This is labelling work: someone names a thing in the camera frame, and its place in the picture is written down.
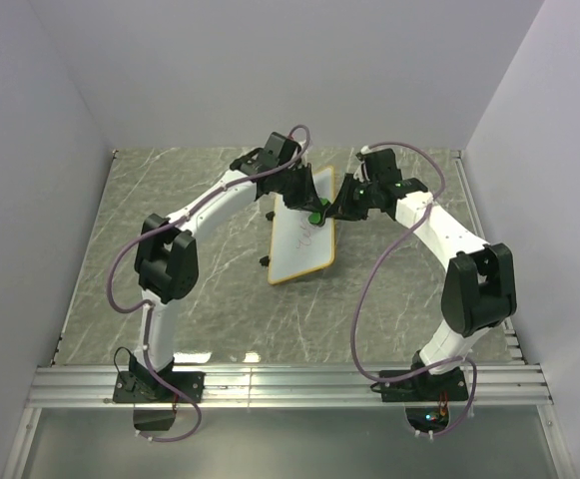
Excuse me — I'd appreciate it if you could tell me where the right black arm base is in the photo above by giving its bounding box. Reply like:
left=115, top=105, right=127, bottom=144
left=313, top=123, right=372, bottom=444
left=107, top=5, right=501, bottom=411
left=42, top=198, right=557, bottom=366
left=370, top=367, right=469, bottom=403

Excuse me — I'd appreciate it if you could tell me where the aluminium right side rail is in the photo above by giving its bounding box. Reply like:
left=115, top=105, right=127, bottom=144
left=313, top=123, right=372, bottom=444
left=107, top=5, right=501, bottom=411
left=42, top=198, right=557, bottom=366
left=451, top=151, right=526, bottom=364

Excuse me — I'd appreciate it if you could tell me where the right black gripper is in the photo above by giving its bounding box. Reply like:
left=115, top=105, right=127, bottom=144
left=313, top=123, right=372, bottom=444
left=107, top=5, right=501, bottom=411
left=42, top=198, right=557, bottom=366
left=324, top=174, right=378, bottom=223

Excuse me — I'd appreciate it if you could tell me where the yellow framed whiteboard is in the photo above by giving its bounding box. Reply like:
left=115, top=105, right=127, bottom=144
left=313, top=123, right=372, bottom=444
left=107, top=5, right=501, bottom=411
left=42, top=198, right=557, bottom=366
left=267, top=166, right=338, bottom=286

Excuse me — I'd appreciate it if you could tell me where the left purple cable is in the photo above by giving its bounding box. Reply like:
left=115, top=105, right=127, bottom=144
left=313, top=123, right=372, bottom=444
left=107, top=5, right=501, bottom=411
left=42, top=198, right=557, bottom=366
left=107, top=124, right=313, bottom=443

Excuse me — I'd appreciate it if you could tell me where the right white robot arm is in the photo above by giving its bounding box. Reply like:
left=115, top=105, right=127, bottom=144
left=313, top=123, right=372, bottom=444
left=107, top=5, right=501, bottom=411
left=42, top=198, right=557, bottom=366
left=324, top=142, right=517, bottom=399

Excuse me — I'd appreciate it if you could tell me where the aluminium rail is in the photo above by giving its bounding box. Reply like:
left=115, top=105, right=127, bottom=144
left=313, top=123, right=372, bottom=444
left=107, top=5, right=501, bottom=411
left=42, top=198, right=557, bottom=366
left=451, top=151, right=526, bottom=364
left=5, top=364, right=558, bottom=478

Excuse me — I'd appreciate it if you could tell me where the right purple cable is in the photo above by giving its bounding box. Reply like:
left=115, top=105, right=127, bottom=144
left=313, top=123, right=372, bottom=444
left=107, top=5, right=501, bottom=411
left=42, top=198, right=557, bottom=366
left=350, top=142, right=479, bottom=443

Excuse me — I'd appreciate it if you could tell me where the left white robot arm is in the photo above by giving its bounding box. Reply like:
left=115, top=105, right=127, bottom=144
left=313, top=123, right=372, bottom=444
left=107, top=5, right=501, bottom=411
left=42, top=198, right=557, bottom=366
left=134, top=138, right=328, bottom=401

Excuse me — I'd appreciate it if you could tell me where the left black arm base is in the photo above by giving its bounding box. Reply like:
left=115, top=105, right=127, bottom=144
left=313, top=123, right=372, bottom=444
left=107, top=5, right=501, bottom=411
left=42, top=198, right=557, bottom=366
left=113, top=361, right=206, bottom=404

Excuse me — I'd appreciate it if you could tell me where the purple cable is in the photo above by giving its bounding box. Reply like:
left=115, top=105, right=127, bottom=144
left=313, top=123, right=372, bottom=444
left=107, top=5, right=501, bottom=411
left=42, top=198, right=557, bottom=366
left=107, top=124, right=313, bottom=443
left=350, top=142, right=479, bottom=443

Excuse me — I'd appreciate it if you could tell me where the green whiteboard eraser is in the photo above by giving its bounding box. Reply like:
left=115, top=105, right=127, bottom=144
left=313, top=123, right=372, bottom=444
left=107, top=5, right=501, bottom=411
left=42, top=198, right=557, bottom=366
left=307, top=198, right=330, bottom=228

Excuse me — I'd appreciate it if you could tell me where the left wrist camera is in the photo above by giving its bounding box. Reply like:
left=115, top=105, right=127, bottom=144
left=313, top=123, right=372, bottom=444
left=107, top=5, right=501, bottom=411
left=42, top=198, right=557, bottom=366
left=263, top=132, right=300, bottom=164

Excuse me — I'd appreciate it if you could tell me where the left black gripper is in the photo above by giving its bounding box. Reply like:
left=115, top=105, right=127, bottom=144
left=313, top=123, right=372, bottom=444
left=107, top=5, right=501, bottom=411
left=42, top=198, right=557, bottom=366
left=277, top=164, right=324, bottom=214

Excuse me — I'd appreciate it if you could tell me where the aluminium front rail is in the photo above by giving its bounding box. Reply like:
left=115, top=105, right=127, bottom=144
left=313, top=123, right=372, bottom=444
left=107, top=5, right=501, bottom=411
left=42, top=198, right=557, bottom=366
left=5, top=364, right=558, bottom=478

